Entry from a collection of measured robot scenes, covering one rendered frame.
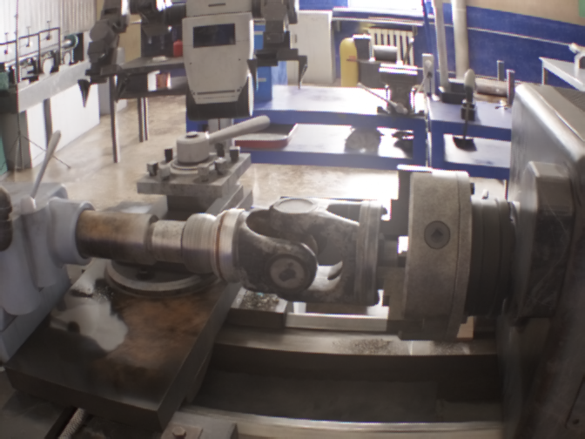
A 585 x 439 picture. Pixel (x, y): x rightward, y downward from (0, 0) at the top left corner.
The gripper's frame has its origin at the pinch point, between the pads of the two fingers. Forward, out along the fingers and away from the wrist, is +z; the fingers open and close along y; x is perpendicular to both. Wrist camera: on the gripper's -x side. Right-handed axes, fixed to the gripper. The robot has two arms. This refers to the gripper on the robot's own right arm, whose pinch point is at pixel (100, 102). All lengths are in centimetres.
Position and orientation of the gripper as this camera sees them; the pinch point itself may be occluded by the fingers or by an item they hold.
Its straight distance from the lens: 151.7
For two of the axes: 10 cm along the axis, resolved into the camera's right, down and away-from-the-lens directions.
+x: 0.5, 1.1, 9.9
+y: 10.0, -0.2, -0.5
